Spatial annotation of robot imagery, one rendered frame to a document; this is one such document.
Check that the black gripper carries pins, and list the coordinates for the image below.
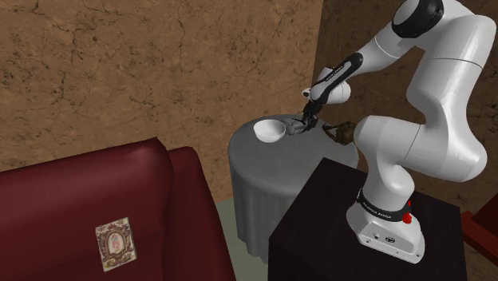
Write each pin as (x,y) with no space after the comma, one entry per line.
(311,111)

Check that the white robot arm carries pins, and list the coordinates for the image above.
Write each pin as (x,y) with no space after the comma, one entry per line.
(443,116)

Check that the brown ornate figure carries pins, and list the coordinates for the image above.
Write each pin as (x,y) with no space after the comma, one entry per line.
(342,132)

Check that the white bowl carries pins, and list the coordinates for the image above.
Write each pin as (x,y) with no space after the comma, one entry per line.
(269,130)

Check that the round table with grey cloth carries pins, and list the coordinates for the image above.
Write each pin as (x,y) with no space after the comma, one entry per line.
(260,167)

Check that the dark robot stand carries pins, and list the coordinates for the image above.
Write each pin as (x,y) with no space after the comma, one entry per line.
(323,233)

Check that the dark red wooden furniture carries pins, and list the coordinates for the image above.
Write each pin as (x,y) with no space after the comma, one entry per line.
(482,229)

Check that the small framed portrait card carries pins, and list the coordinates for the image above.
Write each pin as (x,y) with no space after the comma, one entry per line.
(115,243)

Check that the dark red sofa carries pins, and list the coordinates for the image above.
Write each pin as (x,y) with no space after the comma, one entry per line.
(58,218)

